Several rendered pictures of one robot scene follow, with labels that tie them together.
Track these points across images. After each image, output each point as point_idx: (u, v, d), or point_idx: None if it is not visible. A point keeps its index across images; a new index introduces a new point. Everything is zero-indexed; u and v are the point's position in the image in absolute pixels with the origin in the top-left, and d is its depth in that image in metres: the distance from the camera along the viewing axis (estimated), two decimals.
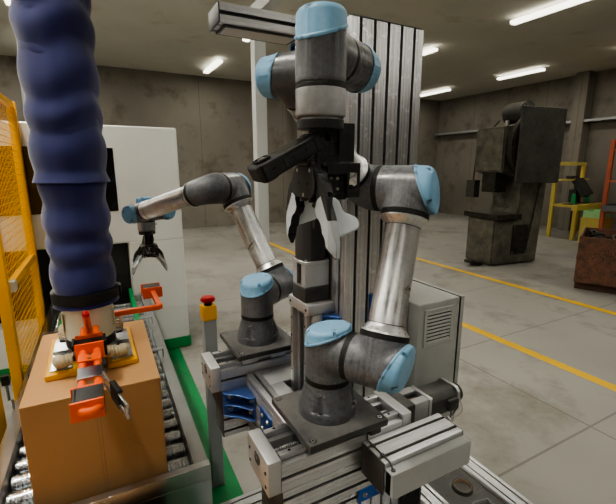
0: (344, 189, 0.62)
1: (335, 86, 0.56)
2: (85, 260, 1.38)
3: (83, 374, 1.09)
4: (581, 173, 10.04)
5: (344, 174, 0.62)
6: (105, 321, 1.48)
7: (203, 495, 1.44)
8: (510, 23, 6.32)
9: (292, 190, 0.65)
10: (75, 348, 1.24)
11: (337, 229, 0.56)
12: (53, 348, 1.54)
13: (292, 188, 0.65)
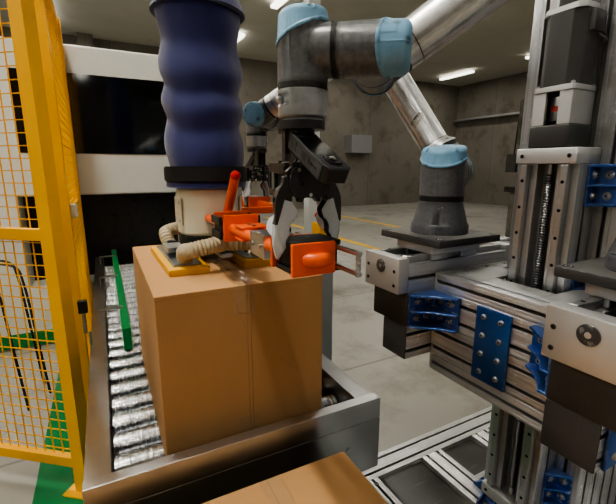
0: None
1: None
2: (218, 117, 1.01)
3: (266, 232, 0.73)
4: None
5: None
6: (233, 211, 1.12)
7: (369, 440, 1.08)
8: None
9: (285, 197, 0.59)
10: (224, 220, 0.88)
11: (336, 227, 0.66)
12: (158, 251, 1.18)
13: (285, 194, 0.59)
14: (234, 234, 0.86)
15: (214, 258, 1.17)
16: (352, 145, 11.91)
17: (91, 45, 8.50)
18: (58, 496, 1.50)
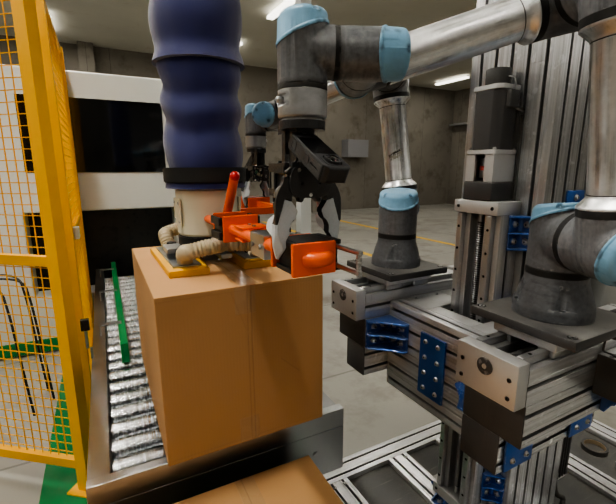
0: None
1: None
2: (217, 118, 1.01)
3: (266, 233, 0.73)
4: None
5: None
6: (232, 212, 1.11)
7: (334, 445, 1.24)
8: None
9: (286, 196, 0.59)
10: (224, 221, 0.88)
11: (336, 227, 0.66)
12: (158, 252, 1.17)
13: (285, 194, 0.59)
14: (234, 235, 0.86)
15: (213, 259, 1.16)
16: (348, 149, 12.07)
17: (91, 53, 8.66)
18: (62, 494, 1.66)
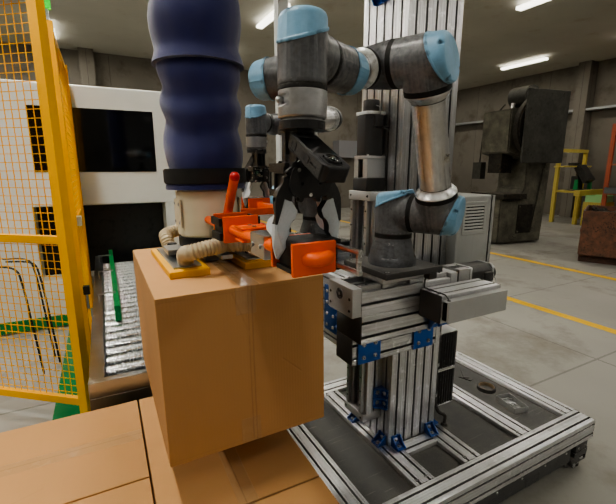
0: None
1: None
2: (217, 119, 1.01)
3: (266, 233, 0.73)
4: (583, 160, 10.28)
5: None
6: None
7: None
8: (516, 9, 6.57)
9: (286, 196, 0.59)
10: (224, 221, 0.88)
11: (336, 227, 0.66)
12: (158, 254, 1.18)
13: (285, 194, 0.59)
14: (234, 235, 0.86)
15: (214, 260, 1.17)
16: (339, 150, 12.52)
17: (91, 59, 9.11)
18: None
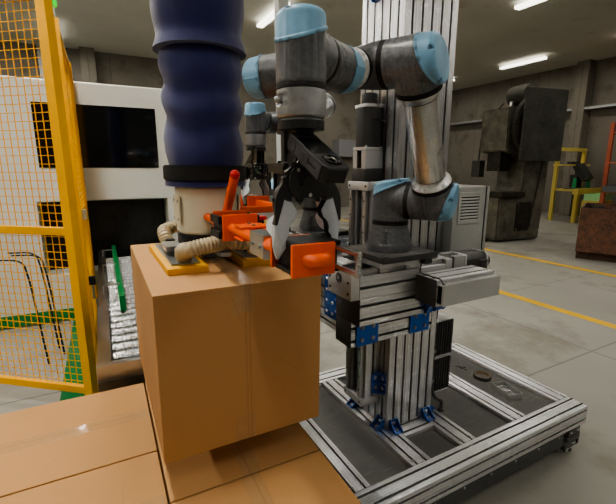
0: None
1: None
2: (218, 116, 1.01)
3: (266, 232, 0.73)
4: (582, 159, 10.33)
5: None
6: (231, 210, 1.11)
7: None
8: (514, 8, 6.62)
9: (285, 197, 0.59)
10: (223, 219, 0.88)
11: (336, 227, 0.66)
12: (156, 250, 1.17)
13: (285, 195, 0.59)
14: (233, 233, 0.86)
15: (212, 257, 1.16)
16: (339, 149, 12.57)
17: (92, 58, 9.16)
18: None
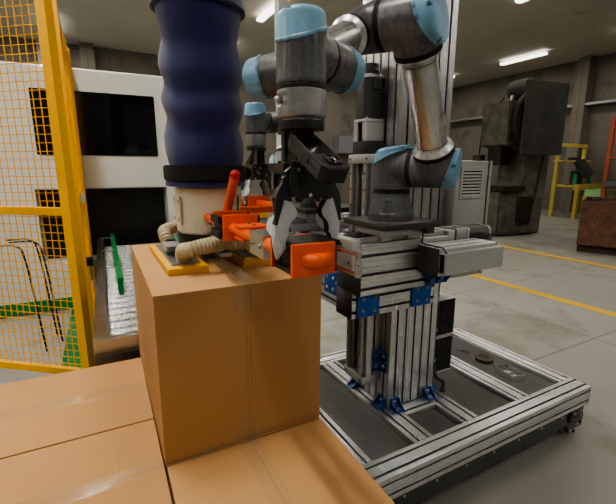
0: None
1: None
2: (218, 116, 1.01)
3: (266, 232, 0.73)
4: (583, 155, 10.31)
5: None
6: (232, 210, 1.11)
7: None
8: (515, 1, 6.60)
9: (285, 197, 0.59)
10: (223, 219, 0.88)
11: (336, 227, 0.66)
12: (157, 250, 1.17)
13: (285, 195, 0.59)
14: (233, 233, 0.86)
15: (212, 257, 1.16)
16: (339, 146, 12.55)
17: (92, 53, 9.14)
18: None
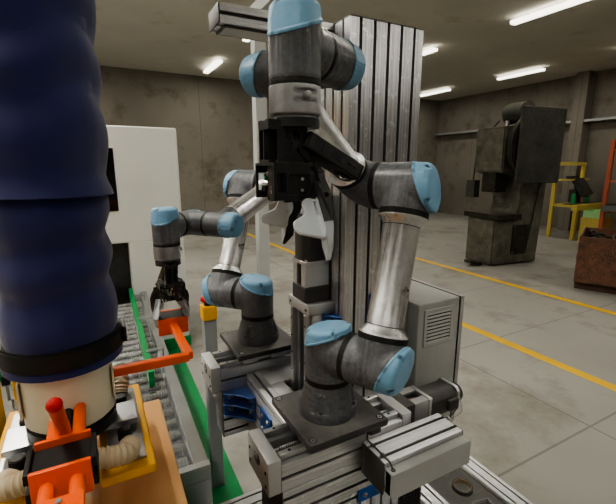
0: None
1: None
2: (59, 287, 0.72)
3: None
4: (581, 173, 10.04)
5: None
6: (97, 394, 0.82)
7: (203, 495, 1.44)
8: (510, 23, 6.32)
9: (325, 193, 0.58)
10: (29, 482, 0.58)
11: (283, 218, 0.68)
12: (6, 434, 0.88)
13: (325, 191, 0.58)
14: None
15: None
16: None
17: None
18: None
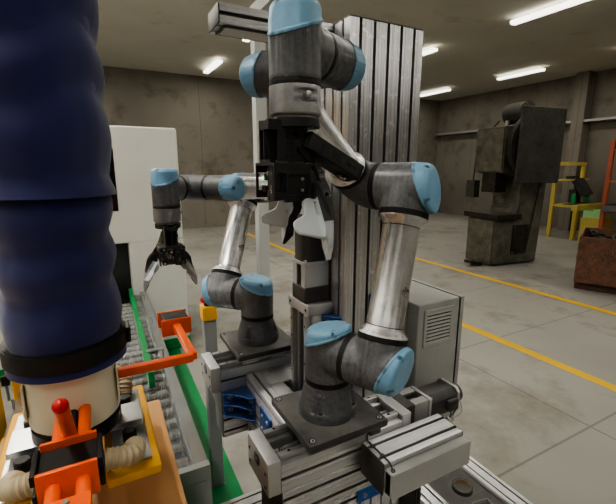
0: None
1: None
2: (63, 288, 0.72)
3: None
4: (581, 173, 10.04)
5: None
6: (102, 395, 0.82)
7: (203, 495, 1.44)
8: (510, 23, 6.32)
9: (325, 193, 0.58)
10: (36, 484, 0.58)
11: (283, 218, 0.68)
12: (11, 435, 0.88)
13: (325, 191, 0.58)
14: None
15: None
16: None
17: None
18: None
